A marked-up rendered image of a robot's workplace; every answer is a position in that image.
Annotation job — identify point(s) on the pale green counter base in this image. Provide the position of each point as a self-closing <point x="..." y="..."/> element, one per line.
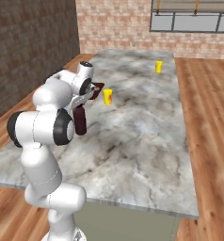
<point x="126" y="224"/>

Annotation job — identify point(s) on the grey framed window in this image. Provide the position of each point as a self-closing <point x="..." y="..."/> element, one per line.
<point x="192" y="19"/>

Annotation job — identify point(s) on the dark red bottle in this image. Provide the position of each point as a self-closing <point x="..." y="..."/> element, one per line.
<point x="80" y="122"/>

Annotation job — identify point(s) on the dark brown flat board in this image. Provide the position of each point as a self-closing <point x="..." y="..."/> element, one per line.
<point x="98" y="88"/>

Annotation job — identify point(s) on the yellow cup with orange print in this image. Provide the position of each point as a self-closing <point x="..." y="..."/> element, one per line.
<point x="108" y="96"/>

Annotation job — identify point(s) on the plain yellow cup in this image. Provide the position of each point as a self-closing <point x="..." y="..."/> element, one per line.
<point x="158" y="67"/>

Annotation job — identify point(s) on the small grey wall socket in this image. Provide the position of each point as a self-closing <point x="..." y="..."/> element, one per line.
<point x="134" y="44"/>

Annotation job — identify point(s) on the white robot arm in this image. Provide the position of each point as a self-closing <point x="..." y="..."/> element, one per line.
<point x="41" y="125"/>

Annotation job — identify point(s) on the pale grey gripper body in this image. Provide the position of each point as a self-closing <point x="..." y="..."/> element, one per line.
<point x="81" y="99"/>

